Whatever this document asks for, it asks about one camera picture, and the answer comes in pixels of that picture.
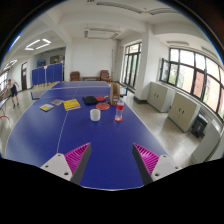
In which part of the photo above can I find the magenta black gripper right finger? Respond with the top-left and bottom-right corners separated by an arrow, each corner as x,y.
132,143 -> 181,185

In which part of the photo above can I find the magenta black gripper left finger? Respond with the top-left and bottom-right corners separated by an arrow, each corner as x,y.
41,143 -> 92,185

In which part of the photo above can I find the clear water bottle red label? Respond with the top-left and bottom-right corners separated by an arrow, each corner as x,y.
114,97 -> 124,122

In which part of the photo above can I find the white cup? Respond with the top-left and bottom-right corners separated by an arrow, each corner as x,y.
90,109 -> 101,122

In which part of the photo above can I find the yellow book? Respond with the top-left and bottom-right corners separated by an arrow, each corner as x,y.
63,99 -> 81,111

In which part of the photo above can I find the colourful small booklet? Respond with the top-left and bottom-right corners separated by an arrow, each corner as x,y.
40,104 -> 54,112

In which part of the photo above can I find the near beige cabinet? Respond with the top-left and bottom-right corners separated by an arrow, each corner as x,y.
168,93 -> 200,132

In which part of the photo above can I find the beige cabinet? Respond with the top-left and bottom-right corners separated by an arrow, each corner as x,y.
148,82 -> 175,112
168,93 -> 200,132

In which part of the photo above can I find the grey pink booklet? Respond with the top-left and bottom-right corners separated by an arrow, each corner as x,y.
50,99 -> 64,106

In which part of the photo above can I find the black bin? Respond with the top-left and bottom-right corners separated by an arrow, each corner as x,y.
191,114 -> 208,138

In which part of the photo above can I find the red table tennis paddle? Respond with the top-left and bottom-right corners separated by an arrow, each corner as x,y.
95,96 -> 108,102
96,103 -> 110,110

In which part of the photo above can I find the black paddle case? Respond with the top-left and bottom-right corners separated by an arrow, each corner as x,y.
83,96 -> 98,105

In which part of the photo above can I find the far beige cabinet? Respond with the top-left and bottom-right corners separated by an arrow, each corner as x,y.
148,82 -> 175,112

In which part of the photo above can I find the low wooden coffee table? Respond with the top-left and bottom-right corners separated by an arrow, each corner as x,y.
82,77 -> 100,81

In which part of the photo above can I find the brown cardboard box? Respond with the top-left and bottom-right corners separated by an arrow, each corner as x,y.
110,82 -> 120,105

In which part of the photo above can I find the left brown armchair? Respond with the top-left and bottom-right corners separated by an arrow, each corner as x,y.
70,71 -> 80,81

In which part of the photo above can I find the brown armchair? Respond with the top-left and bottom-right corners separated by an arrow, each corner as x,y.
70,71 -> 80,81
100,70 -> 112,83

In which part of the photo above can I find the blue folding partition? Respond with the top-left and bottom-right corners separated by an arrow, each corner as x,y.
32,63 -> 63,86

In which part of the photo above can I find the right brown armchair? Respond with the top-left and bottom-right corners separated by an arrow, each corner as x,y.
100,70 -> 112,83

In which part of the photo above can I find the person in dark shorts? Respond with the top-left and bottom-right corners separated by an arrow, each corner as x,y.
7,79 -> 19,106

